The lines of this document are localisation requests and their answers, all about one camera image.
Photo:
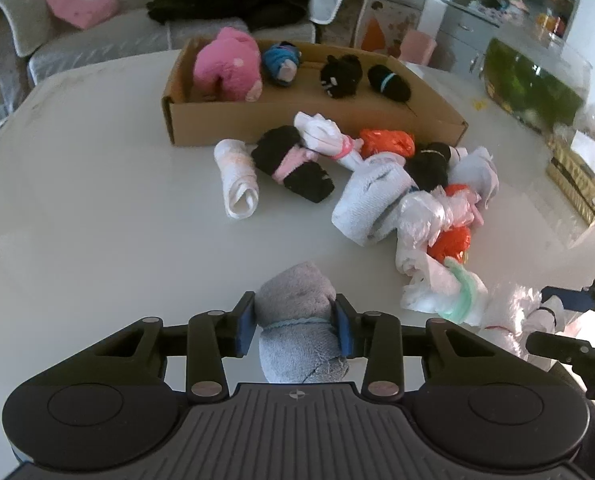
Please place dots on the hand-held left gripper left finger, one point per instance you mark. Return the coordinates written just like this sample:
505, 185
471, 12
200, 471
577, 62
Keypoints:
245, 330

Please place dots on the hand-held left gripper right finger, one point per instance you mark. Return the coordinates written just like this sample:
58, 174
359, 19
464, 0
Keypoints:
346, 330

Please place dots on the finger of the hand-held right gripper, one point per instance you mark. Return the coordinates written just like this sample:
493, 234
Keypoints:
557, 345
567, 297

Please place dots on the grey sock bundle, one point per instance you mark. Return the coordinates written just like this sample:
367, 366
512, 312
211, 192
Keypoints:
292, 300

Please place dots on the white plastic bag green band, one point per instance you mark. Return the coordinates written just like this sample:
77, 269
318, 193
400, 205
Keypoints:
427, 285

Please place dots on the white embroidered sock bundle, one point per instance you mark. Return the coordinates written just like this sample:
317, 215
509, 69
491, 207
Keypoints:
367, 205

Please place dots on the white sock roll peach print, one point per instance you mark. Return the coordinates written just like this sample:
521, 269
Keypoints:
235, 175

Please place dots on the white sock bundle tan band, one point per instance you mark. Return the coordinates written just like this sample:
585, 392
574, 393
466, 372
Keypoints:
472, 170

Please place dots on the black sock bundle white band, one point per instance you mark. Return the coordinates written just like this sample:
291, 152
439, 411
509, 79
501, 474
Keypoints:
427, 167

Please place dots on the black sock bundle pink band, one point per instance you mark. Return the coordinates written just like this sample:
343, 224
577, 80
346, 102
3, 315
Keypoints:
277, 142

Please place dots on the white sock bundle pink band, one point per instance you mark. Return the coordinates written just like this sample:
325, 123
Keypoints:
317, 132

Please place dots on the cardboard box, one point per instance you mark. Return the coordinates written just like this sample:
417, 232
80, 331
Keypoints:
217, 120

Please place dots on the white glossy desktop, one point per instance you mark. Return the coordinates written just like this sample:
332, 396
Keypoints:
102, 235

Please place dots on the clear plastic bag red band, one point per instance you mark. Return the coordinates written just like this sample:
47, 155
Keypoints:
507, 310

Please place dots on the clear plastic bag bundle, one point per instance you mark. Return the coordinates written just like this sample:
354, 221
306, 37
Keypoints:
422, 220

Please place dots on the glass fish bowl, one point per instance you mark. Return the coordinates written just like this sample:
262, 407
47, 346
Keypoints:
527, 80

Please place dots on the black sock bundle blue band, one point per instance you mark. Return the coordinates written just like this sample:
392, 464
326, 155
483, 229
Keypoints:
390, 85

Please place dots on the black sock bundle white marks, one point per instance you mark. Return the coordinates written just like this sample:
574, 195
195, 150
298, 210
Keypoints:
342, 77

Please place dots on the pink fluffy sock bundle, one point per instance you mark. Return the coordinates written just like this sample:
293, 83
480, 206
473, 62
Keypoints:
222, 60

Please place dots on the blue and black sock bundle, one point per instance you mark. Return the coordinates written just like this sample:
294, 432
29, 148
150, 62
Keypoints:
277, 57

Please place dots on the orange drink bottle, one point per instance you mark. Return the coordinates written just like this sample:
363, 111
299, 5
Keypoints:
547, 21

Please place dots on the grey cabinet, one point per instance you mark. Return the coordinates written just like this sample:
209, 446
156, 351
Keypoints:
460, 25

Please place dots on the pink plastic chair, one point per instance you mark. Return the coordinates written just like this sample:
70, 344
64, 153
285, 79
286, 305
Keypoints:
417, 45

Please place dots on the flower decorated refrigerator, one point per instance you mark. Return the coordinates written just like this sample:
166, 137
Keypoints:
392, 15

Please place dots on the grey sofa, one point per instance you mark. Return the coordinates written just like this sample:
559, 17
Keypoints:
102, 45

